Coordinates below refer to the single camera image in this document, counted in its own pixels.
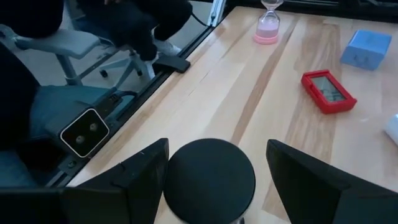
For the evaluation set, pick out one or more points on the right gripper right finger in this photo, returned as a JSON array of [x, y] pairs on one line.
[[311, 193]]

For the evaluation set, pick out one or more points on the pink round cup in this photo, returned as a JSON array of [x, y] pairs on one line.
[[267, 31]]

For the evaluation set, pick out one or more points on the glass jar with black lid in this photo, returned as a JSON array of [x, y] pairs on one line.
[[208, 180]]

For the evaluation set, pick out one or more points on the black table-level camera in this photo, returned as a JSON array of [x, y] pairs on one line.
[[84, 133]]

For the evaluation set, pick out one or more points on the person's shoe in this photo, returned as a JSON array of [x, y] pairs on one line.
[[166, 47]]

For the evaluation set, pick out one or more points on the blue power adapter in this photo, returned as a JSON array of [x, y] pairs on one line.
[[367, 49]]

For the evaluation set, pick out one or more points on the black edge clamp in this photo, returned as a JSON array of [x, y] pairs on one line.
[[172, 63]]

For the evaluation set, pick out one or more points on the silver aluminium bar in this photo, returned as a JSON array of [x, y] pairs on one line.
[[216, 12]]

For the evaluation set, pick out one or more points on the grey office chair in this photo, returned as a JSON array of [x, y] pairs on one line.
[[62, 42]]

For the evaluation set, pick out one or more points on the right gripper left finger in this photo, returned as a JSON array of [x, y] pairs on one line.
[[133, 193]]

